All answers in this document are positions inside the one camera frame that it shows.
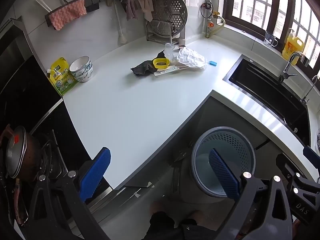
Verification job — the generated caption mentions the clear blister package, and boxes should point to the clear blister package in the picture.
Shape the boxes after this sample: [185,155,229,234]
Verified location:
[153,66,179,76]

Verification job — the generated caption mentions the dark grey rag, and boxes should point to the dark grey rag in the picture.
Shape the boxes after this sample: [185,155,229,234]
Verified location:
[131,51,165,76]

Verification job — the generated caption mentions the yellow plastic lid ring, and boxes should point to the yellow plastic lid ring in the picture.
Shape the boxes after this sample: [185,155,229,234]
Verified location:
[152,57,171,69]

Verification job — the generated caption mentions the clear plastic cup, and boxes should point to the clear plastic cup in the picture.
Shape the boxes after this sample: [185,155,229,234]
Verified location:
[164,43,176,61]

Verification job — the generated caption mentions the grey perforated trash basket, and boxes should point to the grey perforated trash basket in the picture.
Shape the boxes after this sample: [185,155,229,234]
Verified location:
[191,126,256,199]

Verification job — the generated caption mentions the chrome kitchen faucet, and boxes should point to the chrome kitchen faucet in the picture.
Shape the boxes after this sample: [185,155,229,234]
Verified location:
[278,51,303,83]

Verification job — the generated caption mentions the black kitchen sink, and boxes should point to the black kitchen sink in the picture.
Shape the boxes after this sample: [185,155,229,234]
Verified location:
[223,55,311,146]

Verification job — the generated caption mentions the black gas stove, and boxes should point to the black gas stove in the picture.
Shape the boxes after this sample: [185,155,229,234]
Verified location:
[0,97,113,221]

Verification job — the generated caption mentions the small chrome water tap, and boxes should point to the small chrome water tap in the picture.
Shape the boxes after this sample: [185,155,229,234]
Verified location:
[300,75,318,105]

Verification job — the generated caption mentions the pot with glass lid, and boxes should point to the pot with glass lid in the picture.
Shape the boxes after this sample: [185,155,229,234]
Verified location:
[1,125,41,225]

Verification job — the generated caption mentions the yellow green detergent pouch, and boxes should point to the yellow green detergent pouch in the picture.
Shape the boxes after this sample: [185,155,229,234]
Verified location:
[47,57,78,96]

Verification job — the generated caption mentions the stacked patterned ceramic bowls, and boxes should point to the stacked patterned ceramic bowls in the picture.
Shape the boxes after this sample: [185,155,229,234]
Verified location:
[69,56,93,83]

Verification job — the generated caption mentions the yellow dish soap bottle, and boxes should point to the yellow dish soap bottle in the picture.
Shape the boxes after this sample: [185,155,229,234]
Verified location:
[282,28,304,60]

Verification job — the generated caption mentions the glass mug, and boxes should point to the glass mug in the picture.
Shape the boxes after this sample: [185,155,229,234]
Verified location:
[263,31,278,47]

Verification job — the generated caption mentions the white bottle brush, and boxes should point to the white bottle brush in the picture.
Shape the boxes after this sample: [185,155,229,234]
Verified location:
[113,0,127,44]

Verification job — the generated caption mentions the dark framed window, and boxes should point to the dark framed window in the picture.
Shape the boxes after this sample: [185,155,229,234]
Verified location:
[223,0,319,77]

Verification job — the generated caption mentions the steel lid rack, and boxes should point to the steel lid rack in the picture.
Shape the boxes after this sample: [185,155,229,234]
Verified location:
[145,20,184,45]

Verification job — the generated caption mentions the pink sponge cloth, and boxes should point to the pink sponge cloth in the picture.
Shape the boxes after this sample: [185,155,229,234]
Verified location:
[48,0,87,31]

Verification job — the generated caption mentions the mauve hanging cloth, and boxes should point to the mauve hanging cloth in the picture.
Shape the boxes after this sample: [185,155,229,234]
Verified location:
[120,0,138,21]

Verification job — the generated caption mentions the perforated steel steamer tray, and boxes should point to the perforated steel steamer tray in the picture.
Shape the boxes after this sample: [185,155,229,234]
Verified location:
[152,0,188,28]

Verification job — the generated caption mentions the beige hanging cloth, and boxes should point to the beige hanging cloth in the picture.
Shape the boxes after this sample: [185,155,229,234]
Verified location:
[138,0,154,22]

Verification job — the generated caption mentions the gas valve with yellow hose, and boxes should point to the gas valve with yellow hose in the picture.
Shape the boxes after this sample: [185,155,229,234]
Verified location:
[200,0,226,38]

